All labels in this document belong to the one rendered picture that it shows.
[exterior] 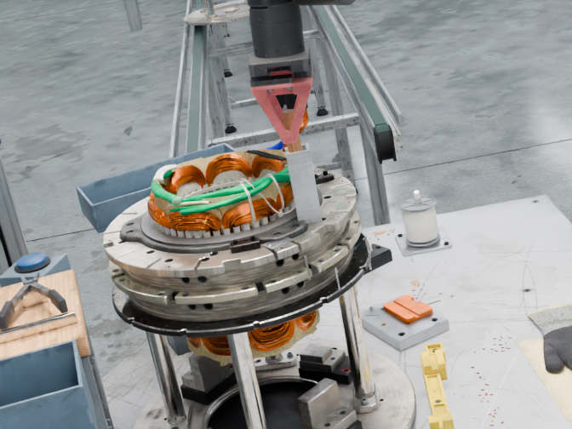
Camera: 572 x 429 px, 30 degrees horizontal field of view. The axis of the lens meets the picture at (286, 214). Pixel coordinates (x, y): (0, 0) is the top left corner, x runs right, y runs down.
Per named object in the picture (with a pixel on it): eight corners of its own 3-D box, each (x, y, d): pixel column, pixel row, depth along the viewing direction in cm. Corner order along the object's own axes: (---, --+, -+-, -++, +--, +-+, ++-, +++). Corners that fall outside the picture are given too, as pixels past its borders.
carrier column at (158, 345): (187, 427, 144) (153, 289, 136) (169, 431, 144) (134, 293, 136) (187, 417, 146) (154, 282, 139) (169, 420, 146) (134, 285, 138)
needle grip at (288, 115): (306, 159, 123) (298, 110, 121) (294, 163, 123) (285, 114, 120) (300, 157, 125) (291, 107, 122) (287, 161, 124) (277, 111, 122)
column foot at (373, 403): (355, 414, 140) (353, 408, 139) (353, 388, 146) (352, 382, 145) (377, 411, 139) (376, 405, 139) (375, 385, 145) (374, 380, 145)
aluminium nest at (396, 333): (449, 329, 160) (448, 315, 159) (400, 351, 157) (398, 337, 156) (404, 304, 170) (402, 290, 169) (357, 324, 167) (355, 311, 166)
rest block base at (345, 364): (349, 385, 147) (347, 375, 146) (299, 377, 151) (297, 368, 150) (365, 366, 151) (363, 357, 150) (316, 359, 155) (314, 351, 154)
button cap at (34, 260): (52, 257, 146) (50, 250, 146) (37, 270, 142) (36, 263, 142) (26, 258, 147) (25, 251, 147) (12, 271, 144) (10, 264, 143)
